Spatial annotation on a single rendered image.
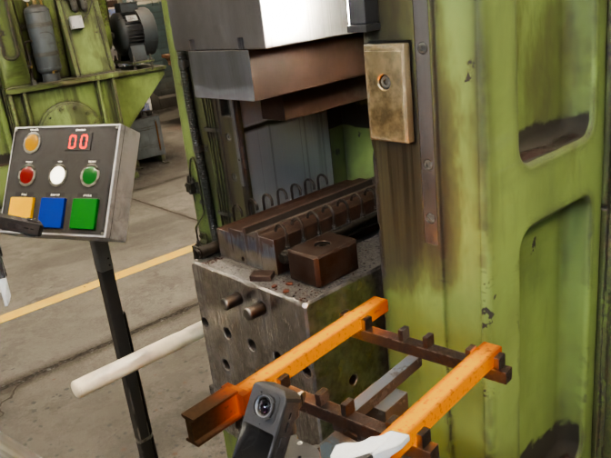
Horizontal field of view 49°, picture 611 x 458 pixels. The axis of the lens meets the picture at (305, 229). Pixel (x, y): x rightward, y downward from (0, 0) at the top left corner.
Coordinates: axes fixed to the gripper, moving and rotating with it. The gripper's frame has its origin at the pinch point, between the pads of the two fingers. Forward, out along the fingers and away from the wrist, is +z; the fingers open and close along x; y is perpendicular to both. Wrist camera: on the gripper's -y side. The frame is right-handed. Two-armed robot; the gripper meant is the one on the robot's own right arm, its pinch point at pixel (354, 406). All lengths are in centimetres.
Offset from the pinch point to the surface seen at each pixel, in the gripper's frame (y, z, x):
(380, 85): -27, 48, -29
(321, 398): 9.1, 9.0, -13.7
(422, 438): 8.8, 8.9, 2.9
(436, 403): 8.2, 15.6, 0.9
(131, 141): -14, 43, -101
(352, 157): -1, 88, -69
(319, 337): 8.2, 20.9, -24.1
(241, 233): 3, 39, -61
